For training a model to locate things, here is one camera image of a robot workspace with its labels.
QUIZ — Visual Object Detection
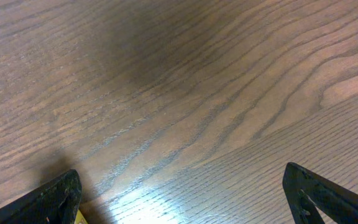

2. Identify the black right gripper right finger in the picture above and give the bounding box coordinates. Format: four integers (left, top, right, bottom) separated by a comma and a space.
282, 162, 358, 224

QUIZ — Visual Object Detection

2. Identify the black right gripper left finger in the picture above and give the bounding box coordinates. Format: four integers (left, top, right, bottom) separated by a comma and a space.
0, 169, 82, 224

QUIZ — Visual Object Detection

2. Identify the yellow green juice carton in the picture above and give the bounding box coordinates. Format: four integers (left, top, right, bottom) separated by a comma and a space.
74, 210, 88, 224

